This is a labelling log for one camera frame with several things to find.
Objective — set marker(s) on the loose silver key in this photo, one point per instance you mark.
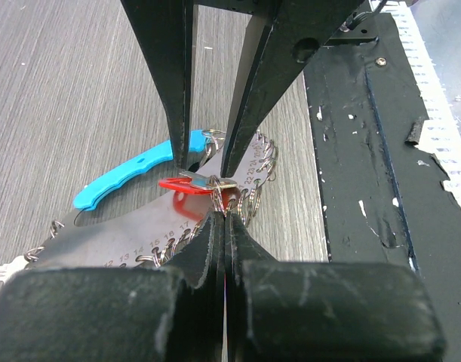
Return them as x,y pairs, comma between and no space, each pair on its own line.
7,270

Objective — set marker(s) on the red headed key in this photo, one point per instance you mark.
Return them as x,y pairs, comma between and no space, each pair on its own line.
196,184

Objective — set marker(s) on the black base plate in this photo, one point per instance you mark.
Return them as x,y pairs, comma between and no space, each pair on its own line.
384,199

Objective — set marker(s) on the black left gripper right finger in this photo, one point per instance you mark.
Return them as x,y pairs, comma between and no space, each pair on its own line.
323,311

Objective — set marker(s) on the slotted cable duct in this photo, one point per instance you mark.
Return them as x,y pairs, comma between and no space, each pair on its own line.
440,136

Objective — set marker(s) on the metal key organizer blue handle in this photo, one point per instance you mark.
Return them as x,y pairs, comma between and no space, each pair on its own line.
161,228

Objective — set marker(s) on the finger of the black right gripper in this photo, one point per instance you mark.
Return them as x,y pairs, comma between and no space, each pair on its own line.
280,39
165,32

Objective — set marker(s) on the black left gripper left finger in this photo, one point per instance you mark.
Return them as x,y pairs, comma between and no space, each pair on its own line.
171,313

